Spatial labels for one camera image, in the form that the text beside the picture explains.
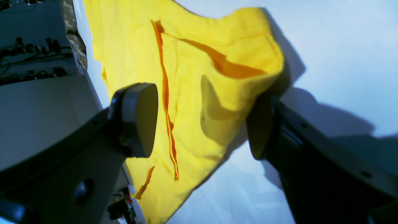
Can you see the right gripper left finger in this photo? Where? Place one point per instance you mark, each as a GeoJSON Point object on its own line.
{"type": "Point", "coordinates": [72, 181]}

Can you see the orange yellow T-shirt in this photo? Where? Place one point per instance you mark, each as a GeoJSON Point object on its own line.
{"type": "Point", "coordinates": [208, 72]}

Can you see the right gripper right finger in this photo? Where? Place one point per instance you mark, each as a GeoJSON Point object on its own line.
{"type": "Point", "coordinates": [323, 183]}

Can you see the power strip with cables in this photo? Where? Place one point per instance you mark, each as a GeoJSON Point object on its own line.
{"type": "Point", "coordinates": [21, 62]}

